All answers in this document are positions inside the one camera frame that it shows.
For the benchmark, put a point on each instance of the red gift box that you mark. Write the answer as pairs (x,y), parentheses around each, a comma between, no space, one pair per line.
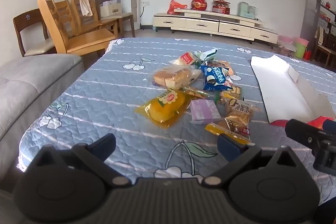
(221,7)

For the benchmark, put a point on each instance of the white wall socket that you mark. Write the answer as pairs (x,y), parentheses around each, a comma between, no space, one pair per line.
(146,3)

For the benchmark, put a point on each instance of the small wooden stool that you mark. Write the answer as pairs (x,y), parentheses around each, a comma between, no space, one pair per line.
(286,49)

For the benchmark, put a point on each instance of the red plastic bag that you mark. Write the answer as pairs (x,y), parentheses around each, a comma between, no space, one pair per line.
(176,7)

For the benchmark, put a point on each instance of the orange snack packet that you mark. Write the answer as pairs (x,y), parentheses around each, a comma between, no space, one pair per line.
(229,69)

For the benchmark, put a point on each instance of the small red bucket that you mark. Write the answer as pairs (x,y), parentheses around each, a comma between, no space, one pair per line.
(308,55)

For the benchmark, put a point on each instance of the red snack packet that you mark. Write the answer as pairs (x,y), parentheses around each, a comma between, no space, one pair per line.
(278,123)

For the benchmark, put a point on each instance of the purple snack packet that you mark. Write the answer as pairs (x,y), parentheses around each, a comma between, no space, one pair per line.
(204,109)

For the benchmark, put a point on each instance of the pink basin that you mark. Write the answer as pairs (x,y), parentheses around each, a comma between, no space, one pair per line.
(284,39)

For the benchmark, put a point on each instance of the grey sofa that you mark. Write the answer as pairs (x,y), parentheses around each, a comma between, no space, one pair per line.
(26,77)

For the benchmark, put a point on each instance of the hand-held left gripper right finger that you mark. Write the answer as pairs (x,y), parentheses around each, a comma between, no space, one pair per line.
(228,146)

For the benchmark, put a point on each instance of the white towel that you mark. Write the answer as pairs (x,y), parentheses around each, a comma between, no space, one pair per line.
(85,6)

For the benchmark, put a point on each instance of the dark brown wooden chair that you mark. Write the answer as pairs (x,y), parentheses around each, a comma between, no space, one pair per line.
(29,27)
(326,50)
(123,16)

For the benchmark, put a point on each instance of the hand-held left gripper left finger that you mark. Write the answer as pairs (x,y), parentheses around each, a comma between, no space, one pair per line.
(103,146)

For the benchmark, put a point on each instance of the white cardboard box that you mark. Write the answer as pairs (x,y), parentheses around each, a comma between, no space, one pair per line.
(275,87)

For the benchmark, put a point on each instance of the red label cracker packet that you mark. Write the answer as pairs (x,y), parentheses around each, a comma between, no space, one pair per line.
(185,58)

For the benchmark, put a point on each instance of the beige hanging cloth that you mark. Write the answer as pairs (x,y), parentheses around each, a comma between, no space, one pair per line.
(319,35)

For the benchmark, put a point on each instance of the clear sliced bread packet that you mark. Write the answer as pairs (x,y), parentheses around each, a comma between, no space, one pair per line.
(170,77)

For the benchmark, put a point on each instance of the yellow cake packet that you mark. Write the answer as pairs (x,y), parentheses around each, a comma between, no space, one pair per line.
(162,108)

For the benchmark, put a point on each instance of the cream TV cabinet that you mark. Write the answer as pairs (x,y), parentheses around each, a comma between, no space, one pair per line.
(202,24)

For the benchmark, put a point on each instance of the green white snack packet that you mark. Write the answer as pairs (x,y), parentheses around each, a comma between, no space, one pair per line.
(207,55)

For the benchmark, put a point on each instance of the clear brown snack packet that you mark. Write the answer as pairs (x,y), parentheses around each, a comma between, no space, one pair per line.
(197,92)

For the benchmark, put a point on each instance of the mint green kitchen appliance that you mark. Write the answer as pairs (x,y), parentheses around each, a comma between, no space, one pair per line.
(246,11)

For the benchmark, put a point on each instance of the red gold jar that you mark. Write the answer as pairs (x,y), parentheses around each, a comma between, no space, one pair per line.
(199,3)

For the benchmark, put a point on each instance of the white box on chair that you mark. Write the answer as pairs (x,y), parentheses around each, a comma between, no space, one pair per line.
(111,8)

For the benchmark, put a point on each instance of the yellow-edged pastry packet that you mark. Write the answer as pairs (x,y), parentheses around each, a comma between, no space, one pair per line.
(236,113)

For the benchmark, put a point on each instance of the yellow wafer bar packet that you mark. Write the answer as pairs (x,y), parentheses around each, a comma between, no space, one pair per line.
(216,129)

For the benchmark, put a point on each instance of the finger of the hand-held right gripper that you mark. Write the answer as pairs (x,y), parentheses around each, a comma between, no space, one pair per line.
(302,130)
(330,126)

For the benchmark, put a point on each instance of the blue snack packet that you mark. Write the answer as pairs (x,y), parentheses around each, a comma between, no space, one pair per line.
(215,78)

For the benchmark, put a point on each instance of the green-edged biscuit packet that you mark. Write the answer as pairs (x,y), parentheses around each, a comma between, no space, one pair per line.
(231,94)

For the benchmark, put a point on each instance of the green bucket pink lid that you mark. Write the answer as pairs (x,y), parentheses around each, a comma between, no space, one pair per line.
(301,48)

